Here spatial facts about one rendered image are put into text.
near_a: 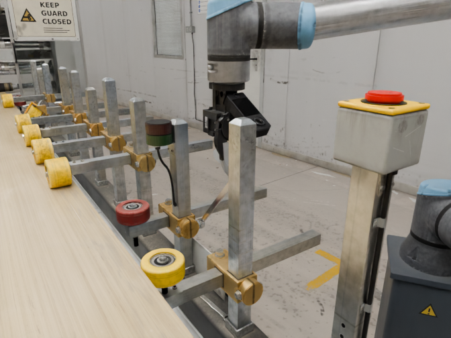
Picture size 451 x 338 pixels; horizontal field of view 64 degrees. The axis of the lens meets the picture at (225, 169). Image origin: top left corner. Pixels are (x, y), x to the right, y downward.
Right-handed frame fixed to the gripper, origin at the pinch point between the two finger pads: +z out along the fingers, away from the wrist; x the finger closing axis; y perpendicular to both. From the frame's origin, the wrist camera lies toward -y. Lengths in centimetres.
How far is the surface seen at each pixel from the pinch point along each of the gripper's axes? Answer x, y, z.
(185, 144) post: 7.0, 9.5, -5.6
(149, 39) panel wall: -211, 541, -25
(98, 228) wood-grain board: 28.6, 9.5, 9.9
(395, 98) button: 8.6, -41.5, -23.1
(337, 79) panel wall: -247, 175, 8
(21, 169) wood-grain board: 38, 62, 10
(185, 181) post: 7.3, 9.4, 3.6
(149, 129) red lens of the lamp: 15.4, 10.1, -10.2
